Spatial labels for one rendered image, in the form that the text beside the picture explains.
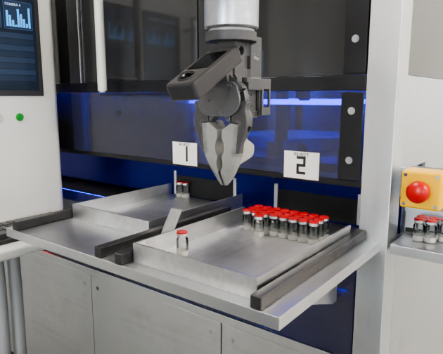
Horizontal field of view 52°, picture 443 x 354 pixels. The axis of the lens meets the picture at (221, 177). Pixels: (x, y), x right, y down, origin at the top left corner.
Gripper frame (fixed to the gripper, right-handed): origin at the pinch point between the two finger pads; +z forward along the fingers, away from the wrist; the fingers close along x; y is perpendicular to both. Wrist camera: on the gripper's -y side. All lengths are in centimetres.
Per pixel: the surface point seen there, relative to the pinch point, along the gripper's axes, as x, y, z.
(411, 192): -17.0, 35.0, 5.7
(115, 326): 72, 39, 63
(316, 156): 3.8, 38.4, 1.1
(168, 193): 54, 45, 17
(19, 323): 99, 21, 62
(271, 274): -5.7, 4.7, 14.8
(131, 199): 54, 31, 16
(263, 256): 3.1, 16.7, 17.3
